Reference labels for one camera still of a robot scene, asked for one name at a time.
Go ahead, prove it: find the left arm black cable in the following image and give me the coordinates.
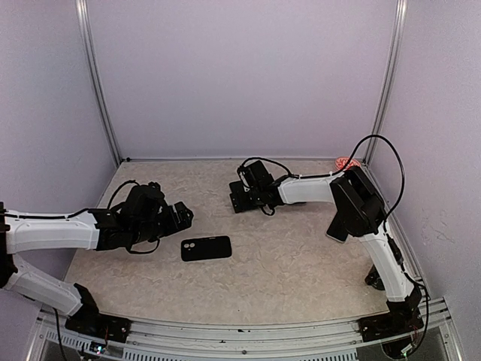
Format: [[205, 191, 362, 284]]
[[108, 180, 138, 210]]

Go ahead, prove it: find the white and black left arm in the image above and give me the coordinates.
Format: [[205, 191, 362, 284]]
[[1, 182, 194, 335]]

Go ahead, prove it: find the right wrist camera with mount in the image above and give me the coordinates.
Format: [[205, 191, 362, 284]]
[[237, 165, 258, 189]]

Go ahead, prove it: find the black cup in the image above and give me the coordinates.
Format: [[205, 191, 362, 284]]
[[365, 265, 385, 291]]

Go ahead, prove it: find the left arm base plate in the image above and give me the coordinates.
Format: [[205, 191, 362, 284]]
[[65, 283, 132, 344]]

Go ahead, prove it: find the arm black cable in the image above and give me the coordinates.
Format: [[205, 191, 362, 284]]
[[343, 134, 406, 226], [108, 180, 138, 210]]

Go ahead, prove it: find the front aluminium rail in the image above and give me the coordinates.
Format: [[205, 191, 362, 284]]
[[25, 299, 465, 360]]

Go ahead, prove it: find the white-edged black smartphone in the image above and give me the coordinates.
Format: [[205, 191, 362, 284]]
[[325, 214, 348, 244]]

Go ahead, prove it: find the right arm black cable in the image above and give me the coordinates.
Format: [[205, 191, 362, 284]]
[[343, 134, 406, 226]]

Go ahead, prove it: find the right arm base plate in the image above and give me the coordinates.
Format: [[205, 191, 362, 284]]
[[358, 301, 424, 342]]

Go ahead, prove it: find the red and white patterned bowl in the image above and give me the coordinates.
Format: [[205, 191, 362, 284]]
[[334, 156, 361, 170]]

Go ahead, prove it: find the aluminium frame post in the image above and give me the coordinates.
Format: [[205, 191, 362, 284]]
[[362, 0, 409, 166], [75, 0, 123, 167]]

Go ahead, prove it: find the left aluminium frame post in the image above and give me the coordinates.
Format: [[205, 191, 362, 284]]
[[75, 0, 123, 167]]

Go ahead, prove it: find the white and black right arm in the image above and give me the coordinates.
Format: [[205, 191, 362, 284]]
[[229, 159, 422, 334]]

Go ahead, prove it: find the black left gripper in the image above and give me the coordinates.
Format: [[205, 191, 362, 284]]
[[131, 201, 193, 244]]

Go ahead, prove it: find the right aluminium frame post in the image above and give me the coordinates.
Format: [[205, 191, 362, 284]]
[[362, 0, 409, 166]]

